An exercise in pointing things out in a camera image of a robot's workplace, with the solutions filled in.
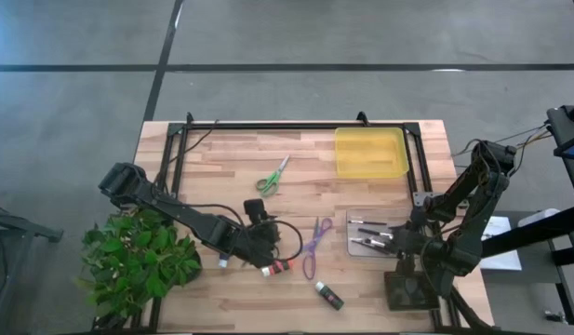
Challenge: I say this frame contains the red white glue stick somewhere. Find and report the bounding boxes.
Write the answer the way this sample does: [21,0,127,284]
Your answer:
[260,259,295,278]

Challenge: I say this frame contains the purple scissors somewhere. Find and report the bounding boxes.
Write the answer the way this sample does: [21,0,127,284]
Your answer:
[300,216,335,282]

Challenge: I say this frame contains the green scissors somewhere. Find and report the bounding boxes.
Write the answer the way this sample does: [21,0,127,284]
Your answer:
[255,154,291,198]

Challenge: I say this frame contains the green paint bottle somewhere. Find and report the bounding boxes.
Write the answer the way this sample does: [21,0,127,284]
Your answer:
[314,280,345,312]

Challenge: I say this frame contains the clear plastic bin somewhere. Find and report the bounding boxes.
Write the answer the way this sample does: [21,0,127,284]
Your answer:
[345,207,430,260]

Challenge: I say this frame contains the grey metal mounting plate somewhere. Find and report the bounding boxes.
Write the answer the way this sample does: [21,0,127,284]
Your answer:
[412,191,469,209]

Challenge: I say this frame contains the yellow plastic bin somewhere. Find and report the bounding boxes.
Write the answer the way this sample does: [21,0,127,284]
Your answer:
[333,126,410,180]

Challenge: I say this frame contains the white paper sheet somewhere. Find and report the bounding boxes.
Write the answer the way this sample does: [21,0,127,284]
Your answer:
[478,215,524,272]

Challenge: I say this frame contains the green potted plant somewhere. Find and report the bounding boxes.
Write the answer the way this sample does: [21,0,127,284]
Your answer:
[73,207,204,332]

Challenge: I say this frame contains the black table stand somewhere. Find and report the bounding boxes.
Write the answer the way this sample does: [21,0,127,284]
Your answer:
[0,199,64,335]
[479,204,574,327]

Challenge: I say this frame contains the white container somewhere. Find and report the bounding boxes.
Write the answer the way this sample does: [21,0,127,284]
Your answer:
[517,208,561,229]

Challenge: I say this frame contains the black monitor desk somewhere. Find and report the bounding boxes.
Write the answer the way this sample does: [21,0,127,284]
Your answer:
[545,100,574,208]

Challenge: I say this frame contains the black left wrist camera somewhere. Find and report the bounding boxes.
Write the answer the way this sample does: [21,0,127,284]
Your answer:
[243,198,270,225]

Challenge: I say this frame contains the black left camera cable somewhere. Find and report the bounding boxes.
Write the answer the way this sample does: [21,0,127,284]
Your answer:
[154,119,304,262]

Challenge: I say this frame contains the yellow and black wire bundle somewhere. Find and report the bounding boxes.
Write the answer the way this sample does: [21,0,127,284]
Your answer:
[451,121,555,162]

